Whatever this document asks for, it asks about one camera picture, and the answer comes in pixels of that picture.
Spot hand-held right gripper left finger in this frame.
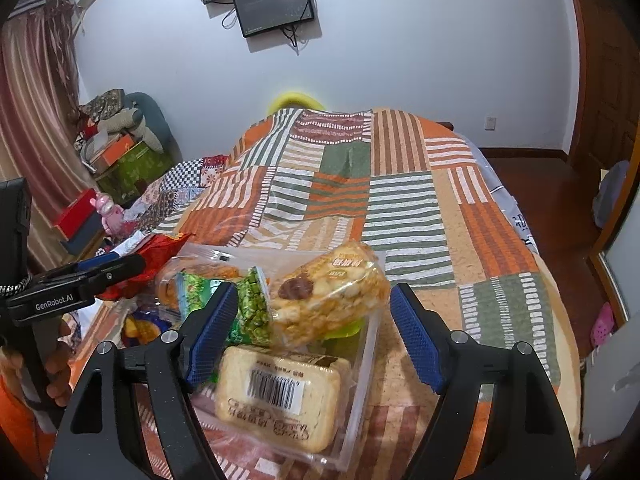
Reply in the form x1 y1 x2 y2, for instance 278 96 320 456
47 280 241 480

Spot pink slipper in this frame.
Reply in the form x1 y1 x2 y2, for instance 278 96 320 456
590 302 616 348

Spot orange cardboard box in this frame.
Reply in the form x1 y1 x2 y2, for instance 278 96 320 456
90 135 136 168

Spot clear plastic container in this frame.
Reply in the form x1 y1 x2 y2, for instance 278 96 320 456
155 242 388 471

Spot grey-green bolster pillow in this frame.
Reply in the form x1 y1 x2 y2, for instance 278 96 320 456
125 92 176 156

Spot barcode biscuit packet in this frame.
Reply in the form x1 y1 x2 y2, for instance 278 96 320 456
214 345 352 453

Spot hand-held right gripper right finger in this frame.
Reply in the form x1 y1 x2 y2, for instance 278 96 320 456
390 283 579 480

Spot floral cushion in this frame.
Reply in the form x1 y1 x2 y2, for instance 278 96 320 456
80 89 126 118

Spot dark grey box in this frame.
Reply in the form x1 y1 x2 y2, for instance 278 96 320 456
62 220 108 256

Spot red snack packet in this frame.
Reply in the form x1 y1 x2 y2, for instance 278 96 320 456
97 232 193 301

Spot red gift box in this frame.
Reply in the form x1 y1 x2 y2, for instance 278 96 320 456
54 189 101 237

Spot green pea packet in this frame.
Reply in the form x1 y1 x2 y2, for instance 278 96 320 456
175 266 273 347

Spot small black monitor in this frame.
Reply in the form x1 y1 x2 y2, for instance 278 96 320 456
232 0 316 38

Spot clear rice cracker packet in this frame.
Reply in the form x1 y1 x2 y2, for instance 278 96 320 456
267 241 392 348

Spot yellow chair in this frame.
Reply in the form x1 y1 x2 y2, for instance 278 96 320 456
267 91 328 113

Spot lime green packet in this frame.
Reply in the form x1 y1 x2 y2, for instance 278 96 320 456
320 320 362 343

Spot grey bag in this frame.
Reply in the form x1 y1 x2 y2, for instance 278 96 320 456
592 160 631 231

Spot pink toy figure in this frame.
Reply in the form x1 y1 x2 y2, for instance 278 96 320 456
91 192 126 236

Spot blue snack bag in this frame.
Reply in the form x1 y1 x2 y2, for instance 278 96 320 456
120 305 181 348

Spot person's left hand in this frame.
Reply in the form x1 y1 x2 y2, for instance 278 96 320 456
41 347 73 408

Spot black monitor cable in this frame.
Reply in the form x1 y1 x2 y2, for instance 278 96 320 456
280 25 304 56

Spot patchwork quilt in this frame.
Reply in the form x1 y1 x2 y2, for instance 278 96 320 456
122 155 228 236

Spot grey bed sheet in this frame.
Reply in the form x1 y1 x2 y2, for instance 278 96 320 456
470 140 541 256

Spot striped pink curtain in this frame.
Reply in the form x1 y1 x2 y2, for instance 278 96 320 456
0 0 96 271

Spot beige patterned pillow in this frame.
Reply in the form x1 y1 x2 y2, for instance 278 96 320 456
97 110 146 133

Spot wooden framed mirror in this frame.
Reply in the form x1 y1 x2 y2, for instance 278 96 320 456
587 135 640 331

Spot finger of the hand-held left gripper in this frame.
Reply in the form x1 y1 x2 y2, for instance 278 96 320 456
30 251 124 285
75 254 147 294

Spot striped orange green blanket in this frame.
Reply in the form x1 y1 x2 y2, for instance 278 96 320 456
135 107 583 480

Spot wooden door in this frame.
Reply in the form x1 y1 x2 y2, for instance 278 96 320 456
560 0 640 181

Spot white board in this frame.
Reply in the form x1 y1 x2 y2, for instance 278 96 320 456
580 320 640 448

